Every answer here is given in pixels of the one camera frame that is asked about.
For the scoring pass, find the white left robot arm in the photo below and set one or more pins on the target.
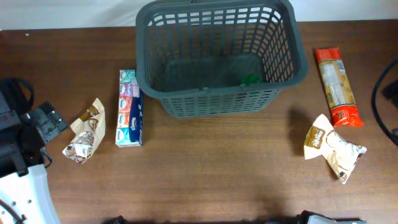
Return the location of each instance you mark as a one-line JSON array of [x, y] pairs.
[[25, 132]]

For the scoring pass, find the green round cup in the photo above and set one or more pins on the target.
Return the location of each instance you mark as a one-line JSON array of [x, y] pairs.
[[250, 79]]

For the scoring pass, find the grey plastic basket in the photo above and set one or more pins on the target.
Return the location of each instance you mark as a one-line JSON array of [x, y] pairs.
[[192, 55]]

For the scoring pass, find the orange pasta package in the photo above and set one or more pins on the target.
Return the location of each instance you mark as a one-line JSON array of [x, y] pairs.
[[339, 95]]

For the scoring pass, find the beige snack bag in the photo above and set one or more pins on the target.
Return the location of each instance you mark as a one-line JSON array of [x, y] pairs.
[[323, 140], [89, 131]]

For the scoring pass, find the Kleenex tissue multipack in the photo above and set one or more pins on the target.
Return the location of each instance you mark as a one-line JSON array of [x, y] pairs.
[[129, 129]]

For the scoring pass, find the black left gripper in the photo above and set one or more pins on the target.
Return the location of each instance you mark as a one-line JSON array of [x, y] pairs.
[[50, 119]]

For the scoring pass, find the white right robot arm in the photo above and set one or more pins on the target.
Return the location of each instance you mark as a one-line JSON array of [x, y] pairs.
[[307, 217]]

